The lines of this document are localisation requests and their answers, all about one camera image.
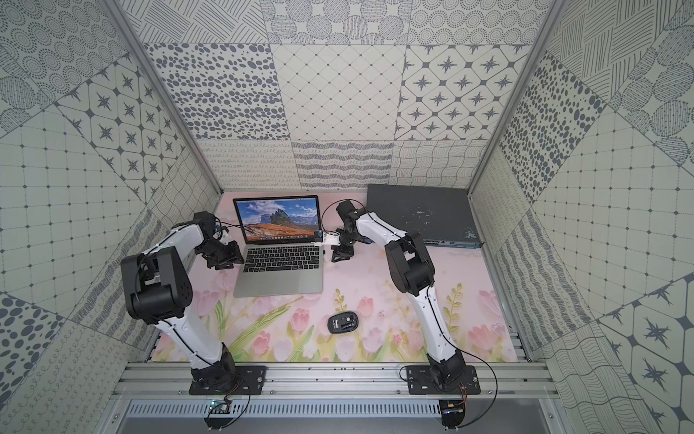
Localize black wireless mouse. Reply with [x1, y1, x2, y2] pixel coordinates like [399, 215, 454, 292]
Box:
[327, 311, 360, 335]

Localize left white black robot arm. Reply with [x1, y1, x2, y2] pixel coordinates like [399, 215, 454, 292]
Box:
[120, 212, 244, 395]

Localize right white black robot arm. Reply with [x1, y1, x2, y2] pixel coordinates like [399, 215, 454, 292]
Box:
[331, 200, 466, 391]

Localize silver open laptop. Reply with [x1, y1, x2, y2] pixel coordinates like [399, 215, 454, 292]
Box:
[233, 195, 325, 298]

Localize pink floral table mat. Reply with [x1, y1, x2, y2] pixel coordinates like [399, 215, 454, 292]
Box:
[151, 190, 519, 363]

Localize dark grey network switch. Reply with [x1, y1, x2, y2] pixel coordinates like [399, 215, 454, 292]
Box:
[366, 184, 484, 249]

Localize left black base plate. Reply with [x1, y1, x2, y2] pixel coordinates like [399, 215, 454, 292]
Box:
[189, 365, 267, 396]

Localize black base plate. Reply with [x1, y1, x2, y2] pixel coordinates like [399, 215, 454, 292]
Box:
[189, 365, 267, 396]
[402, 365, 481, 396]

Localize aluminium mounting rail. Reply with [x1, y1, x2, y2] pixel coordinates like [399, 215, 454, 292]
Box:
[113, 360, 560, 401]

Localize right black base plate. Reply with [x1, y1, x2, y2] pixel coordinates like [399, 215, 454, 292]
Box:
[402, 365, 481, 396]

